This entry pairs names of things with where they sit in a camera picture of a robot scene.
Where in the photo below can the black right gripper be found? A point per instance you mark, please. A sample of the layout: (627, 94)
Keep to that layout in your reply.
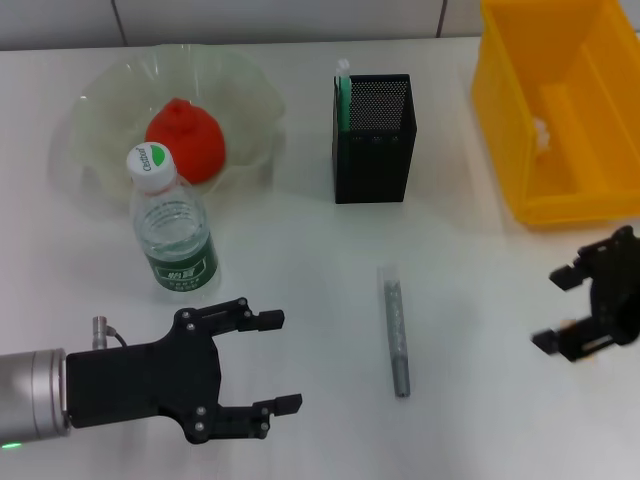
(615, 285)

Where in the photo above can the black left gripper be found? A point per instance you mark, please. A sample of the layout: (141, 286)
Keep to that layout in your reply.
(145, 380)

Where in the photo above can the clear green-label water bottle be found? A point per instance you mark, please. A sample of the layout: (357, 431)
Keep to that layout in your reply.
(175, 240)

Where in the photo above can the grey pen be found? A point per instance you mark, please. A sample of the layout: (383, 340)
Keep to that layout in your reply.
(397, 335)

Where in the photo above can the white paper ball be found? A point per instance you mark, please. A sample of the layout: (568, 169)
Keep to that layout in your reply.
(542, 134)

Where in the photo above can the orange fruit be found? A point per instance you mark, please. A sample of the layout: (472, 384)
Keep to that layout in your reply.
(195, 135)

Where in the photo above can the mint green pen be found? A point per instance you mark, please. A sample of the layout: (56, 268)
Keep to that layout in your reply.
(344, 100)

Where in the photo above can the black mesh pen holder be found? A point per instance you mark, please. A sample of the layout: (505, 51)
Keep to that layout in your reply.
(372, 160)

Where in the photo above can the pale green glass fruit plate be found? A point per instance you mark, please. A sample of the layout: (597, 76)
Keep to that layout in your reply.
(110, 100)

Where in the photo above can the yellow plastic bin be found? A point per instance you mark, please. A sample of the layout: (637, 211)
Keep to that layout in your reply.
(565, 165)

